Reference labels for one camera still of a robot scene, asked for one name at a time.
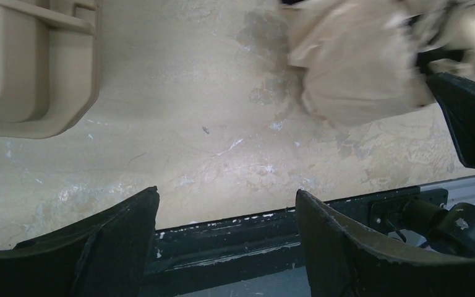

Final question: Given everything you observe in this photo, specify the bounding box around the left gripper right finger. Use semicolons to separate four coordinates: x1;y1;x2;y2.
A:
296;190;475;296

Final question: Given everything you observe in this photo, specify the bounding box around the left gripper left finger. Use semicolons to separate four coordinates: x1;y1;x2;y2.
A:
0;186;160;296

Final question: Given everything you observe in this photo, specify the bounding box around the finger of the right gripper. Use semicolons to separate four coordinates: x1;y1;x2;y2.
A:
426;72;475;169

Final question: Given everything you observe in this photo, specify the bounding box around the beige umbrella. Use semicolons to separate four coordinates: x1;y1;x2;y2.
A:
279;1;475;127

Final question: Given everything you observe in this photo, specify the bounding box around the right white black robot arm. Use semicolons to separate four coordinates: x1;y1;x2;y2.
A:
406;72;475;257

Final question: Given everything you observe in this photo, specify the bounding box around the tan plastic tool case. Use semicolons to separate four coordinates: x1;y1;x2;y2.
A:
0;1;101;139

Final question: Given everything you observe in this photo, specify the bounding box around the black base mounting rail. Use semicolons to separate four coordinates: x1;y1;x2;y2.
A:
139;185;449;297

